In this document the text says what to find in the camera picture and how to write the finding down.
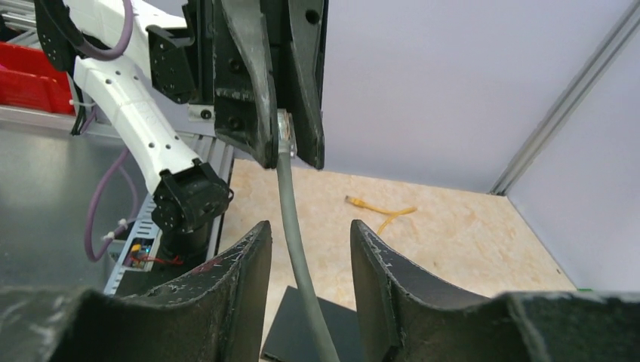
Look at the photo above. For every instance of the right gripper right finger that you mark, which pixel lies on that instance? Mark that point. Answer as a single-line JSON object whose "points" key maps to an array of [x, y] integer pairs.
{"points": [[406, 313]]}

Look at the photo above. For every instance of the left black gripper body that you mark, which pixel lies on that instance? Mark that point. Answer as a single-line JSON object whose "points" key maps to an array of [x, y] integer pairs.
{"points": [[183, 58]]}

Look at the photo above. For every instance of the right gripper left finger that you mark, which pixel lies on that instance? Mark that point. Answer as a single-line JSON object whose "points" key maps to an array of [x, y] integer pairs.
{"points": [[214, 312]]}

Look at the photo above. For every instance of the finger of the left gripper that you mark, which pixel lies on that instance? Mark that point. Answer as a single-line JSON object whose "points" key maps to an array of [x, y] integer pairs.
{"points": [[244, 87], [306, 50]]}

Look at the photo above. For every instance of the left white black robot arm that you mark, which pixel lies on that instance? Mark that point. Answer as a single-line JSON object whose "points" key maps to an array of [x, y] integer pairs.
{"points": [[104, 47]]}

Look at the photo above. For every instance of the red plastic bin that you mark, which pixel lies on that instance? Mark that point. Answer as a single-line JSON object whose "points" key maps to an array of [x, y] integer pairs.
{"points": [[29, 81]]}

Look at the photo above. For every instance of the black network switch box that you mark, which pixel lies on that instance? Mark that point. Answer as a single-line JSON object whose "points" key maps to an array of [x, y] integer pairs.
{"points": [[290, 338]]}

